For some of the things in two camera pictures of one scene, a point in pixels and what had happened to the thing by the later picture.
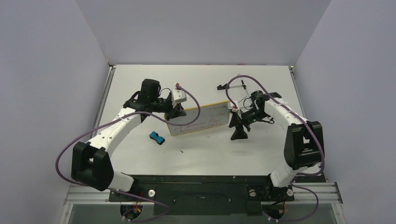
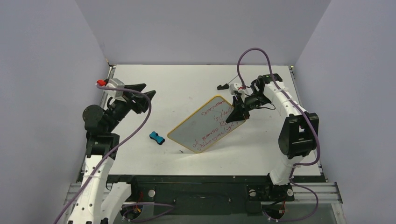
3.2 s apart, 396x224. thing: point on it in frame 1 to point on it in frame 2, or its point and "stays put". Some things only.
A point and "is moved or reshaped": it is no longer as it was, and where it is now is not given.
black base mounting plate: (207, 194) stays put
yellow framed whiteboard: (211, 117) is moved or reshaped
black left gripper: (178, 111) to (140, 104)
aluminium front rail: (304, 193) stays put
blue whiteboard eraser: (155, 136) stays put
